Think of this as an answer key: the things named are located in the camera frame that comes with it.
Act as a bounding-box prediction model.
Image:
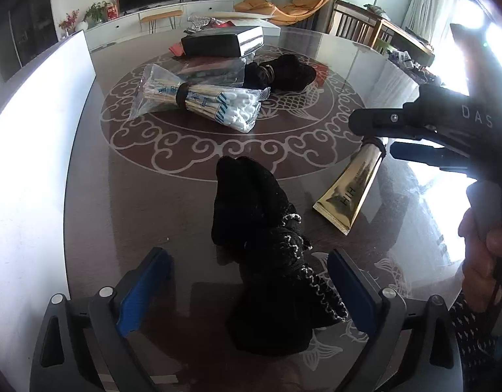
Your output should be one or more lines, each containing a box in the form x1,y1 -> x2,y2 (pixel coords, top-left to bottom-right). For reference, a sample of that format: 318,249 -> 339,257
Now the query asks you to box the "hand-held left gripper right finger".
328,248 -> 469,392

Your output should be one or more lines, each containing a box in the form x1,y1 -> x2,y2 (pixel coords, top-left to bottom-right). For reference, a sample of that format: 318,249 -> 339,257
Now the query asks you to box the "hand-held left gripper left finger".
29,247 -> 174,392

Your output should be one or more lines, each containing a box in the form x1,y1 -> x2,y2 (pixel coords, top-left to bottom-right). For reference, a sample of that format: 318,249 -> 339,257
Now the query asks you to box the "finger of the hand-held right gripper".
390,141 -> 476,175
348,107 -> 406,138

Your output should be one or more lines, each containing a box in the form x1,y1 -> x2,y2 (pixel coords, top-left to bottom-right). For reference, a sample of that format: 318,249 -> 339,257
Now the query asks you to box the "gold cosmetic tube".
313,139 -> 387,236

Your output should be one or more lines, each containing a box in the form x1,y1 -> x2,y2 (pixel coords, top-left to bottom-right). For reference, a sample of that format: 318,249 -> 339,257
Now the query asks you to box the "black sock with patterned cord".
211,156 -> 350,358

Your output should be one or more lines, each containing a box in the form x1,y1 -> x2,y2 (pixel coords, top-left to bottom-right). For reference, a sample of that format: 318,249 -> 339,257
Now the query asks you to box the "person's right hand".
459,208 -> 502,295

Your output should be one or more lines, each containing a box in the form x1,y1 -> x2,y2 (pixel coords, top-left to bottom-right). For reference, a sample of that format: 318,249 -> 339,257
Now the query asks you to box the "wooden side table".
373,6 -> 436,68

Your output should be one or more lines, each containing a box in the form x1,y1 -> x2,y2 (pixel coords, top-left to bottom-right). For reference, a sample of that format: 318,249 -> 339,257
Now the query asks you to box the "black sock with brown tie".
242,53 -> 318,93

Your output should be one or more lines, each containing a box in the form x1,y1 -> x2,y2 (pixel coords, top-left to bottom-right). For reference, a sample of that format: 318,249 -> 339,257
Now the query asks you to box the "wooden chair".
330,0 -> 383,48

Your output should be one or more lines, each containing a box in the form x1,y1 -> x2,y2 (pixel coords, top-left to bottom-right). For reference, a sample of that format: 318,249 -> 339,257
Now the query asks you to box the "white curtain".
401,0 -> 473,45

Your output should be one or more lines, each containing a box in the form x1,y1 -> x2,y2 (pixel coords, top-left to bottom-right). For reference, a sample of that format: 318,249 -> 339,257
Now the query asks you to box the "bag of cotton swabs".
212,87 -> 269,134
127,64 -> 229,124

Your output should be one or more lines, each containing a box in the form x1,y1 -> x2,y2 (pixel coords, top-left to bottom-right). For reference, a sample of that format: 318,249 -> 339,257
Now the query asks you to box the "orange lounge chair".
271,0 -> 330,25
233,0 -> 278,15

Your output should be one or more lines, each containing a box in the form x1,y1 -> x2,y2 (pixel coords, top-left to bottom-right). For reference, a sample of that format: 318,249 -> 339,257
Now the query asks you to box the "flat white box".
212,9 -> 281,37

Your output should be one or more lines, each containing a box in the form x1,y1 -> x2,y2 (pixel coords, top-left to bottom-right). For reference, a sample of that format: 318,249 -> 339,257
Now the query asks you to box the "white panel with grey rim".
0,30 -> 97,337

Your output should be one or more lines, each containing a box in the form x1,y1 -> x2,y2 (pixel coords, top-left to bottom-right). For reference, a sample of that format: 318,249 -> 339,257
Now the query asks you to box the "clear plastic bag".
168,56 -> 250,87

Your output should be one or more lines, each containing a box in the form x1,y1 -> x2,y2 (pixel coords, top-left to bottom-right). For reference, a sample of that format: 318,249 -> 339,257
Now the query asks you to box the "black rectangular box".
181,25 -> 265,58

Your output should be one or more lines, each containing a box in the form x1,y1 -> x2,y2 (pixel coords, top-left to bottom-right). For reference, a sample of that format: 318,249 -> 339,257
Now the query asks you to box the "silver foil packet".
185,13 -> 220,34

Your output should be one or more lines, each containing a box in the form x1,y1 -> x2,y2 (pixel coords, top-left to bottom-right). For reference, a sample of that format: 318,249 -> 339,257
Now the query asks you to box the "orange stool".
138,9 -> 183,34

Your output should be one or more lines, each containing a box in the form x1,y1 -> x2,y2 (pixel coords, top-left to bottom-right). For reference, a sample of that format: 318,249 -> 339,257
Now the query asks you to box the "white television cabinet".
85,0 -> 236,52

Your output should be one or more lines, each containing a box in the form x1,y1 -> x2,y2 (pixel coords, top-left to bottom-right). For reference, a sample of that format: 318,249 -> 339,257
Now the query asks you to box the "red flower arrangement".
58,9 -> 80,38

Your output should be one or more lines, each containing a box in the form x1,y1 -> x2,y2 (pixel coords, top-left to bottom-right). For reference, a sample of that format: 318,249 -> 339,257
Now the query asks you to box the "bushy potted plant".
83,2 -> 112,25

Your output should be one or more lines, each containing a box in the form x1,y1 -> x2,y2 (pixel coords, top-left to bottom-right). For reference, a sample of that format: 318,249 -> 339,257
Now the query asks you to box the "dark display cabinet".
0,0 -> 58,83

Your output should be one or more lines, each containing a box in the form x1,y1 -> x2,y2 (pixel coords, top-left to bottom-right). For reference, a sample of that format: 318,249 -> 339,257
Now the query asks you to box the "black hair tie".
175,82 -> 191,109
362,139 -> 387,156

